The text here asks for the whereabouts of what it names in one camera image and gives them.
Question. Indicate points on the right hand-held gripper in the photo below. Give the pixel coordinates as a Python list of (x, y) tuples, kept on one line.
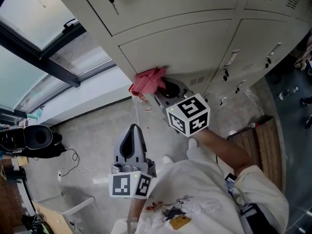
[(187, 113)]

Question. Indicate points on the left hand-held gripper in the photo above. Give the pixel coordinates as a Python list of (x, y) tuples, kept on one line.
[(120, 185)]

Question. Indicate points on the pink cloth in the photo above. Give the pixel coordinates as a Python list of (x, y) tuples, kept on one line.
[(150, 82)]

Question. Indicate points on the grey metal locker door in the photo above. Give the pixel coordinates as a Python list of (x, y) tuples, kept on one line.
[(175, 45)]

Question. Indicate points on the person's right forearm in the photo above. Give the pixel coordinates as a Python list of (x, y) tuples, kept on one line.
[(224, 150)]

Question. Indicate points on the person's left forearm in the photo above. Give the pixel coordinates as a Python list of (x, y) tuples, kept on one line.
[(136, 209)]

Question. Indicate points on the person's left white shoe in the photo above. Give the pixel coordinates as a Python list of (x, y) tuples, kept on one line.
[(167, 159)]

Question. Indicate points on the person's white shoe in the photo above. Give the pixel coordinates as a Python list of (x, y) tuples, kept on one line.
[(192, 144), (167, 159)]

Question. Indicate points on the white floor tape strip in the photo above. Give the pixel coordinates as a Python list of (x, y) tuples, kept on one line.
[(101, 181)]

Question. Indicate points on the person's right white shoe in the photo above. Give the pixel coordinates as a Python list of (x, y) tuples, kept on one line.
[(192, 144)]

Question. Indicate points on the black key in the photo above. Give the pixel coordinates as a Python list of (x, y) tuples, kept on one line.
[(225, 75), (267, 63)]

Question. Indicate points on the person's white trousers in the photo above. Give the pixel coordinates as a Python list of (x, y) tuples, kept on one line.
[(197, 156)]

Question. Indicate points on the person's white printed shirt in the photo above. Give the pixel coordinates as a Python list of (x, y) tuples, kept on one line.
[(190, 184)]

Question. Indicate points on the white power strip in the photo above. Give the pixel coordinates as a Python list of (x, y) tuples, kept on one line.
[(60, 175)]

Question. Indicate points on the small bottle with red cap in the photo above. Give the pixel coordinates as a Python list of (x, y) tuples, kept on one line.
[(252, 125)]

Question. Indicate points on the grey metal locker unit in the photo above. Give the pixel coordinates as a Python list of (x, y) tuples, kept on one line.
[(170, 4)]

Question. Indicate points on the black armband phone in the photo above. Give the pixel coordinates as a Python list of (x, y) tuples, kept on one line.
[(230, 183)]

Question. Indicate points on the wooden slat pallet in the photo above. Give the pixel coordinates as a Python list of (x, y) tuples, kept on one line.
[(265, 150)]

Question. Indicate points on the green plastic bottle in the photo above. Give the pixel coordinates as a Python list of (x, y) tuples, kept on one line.
[(287, 94)]

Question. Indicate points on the black green bag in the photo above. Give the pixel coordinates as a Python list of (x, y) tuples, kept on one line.
[(36, 224)]

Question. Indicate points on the pile of hanging clothes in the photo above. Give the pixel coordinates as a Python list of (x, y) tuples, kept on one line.
[(304, 50)]

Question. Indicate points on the dark window frame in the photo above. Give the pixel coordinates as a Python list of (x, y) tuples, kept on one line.
[(48, 63)]

